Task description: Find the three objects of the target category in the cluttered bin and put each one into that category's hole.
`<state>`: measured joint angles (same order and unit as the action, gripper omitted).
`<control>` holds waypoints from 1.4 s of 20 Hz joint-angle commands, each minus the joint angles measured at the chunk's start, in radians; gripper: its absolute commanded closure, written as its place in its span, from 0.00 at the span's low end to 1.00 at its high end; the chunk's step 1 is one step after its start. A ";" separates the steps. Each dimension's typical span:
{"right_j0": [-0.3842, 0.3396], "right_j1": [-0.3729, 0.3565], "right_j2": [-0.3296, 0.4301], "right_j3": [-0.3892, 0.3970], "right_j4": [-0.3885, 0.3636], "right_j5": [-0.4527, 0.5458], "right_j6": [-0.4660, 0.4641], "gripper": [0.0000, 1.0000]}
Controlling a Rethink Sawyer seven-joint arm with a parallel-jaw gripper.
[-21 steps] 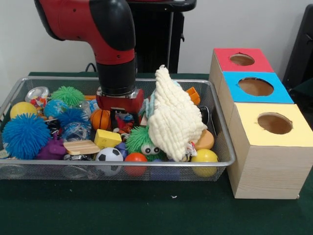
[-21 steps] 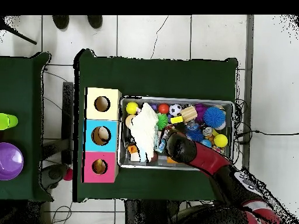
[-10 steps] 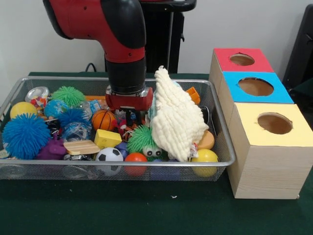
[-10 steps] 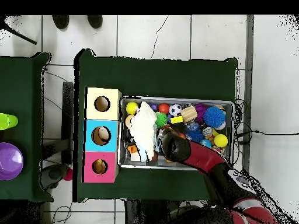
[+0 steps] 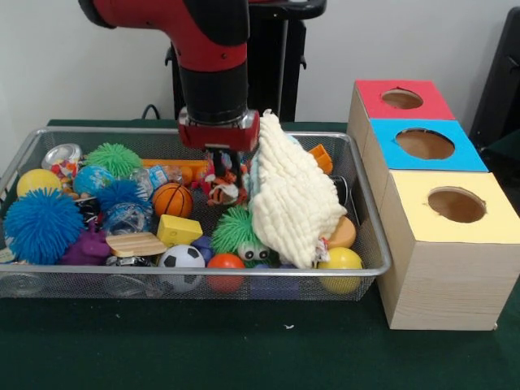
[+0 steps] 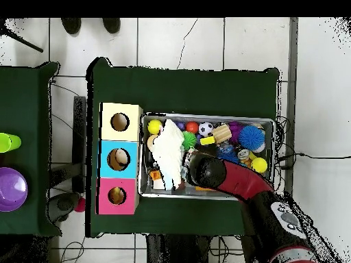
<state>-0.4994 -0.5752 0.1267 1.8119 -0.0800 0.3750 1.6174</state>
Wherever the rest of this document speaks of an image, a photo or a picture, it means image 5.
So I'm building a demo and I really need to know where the small soccer ball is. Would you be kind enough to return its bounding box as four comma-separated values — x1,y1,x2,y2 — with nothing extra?
158,244,206,293

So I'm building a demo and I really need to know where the orange-red ball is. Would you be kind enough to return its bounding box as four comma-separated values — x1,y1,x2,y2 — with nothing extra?
206,253,247,293

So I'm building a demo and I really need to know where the shallow clear mesh bin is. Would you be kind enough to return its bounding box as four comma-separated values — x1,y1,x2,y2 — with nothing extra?
0,126,393,301

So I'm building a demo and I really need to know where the small basketball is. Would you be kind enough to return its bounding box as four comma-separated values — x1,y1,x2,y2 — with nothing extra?
152,182,195,219

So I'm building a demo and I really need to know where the wooden box with three holes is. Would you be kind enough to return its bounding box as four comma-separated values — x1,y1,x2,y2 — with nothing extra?
347,79,509,332

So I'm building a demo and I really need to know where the dark green table cloth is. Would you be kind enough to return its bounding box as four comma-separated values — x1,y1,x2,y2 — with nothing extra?
481,129,520,188
0,118,520,390

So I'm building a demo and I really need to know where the black chair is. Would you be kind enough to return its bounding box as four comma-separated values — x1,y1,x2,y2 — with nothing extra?
469,6,520,143

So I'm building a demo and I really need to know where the yellow plastic ball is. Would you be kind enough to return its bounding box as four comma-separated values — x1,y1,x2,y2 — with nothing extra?
316,246,364,294

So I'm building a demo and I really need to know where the cream waffle cloth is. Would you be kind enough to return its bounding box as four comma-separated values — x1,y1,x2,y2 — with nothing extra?
249,108,349,269

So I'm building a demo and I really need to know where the green spiky ball with eyes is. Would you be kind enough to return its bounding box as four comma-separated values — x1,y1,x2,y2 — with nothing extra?
210,205,281,268

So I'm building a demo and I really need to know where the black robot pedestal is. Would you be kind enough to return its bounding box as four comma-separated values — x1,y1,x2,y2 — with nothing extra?
164,0,328,123

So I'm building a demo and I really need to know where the yellow foam block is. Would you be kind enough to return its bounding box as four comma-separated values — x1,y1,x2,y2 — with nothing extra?
156,214,203,247

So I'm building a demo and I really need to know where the orange striped tiger plush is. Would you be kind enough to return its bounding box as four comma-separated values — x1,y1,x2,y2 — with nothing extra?
198,160,249,207

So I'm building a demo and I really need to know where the tan round disc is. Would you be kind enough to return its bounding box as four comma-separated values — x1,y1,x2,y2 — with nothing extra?
324,214,358,249

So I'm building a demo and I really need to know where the large blue spiky ball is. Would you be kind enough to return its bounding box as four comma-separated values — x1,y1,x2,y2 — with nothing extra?
3,188,85,266

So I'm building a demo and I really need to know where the plain green spiky ball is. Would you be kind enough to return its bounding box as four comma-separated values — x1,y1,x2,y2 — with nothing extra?
83,141,143,179

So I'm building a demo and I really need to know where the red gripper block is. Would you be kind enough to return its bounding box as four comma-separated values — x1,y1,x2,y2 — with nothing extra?
177,107,261,189

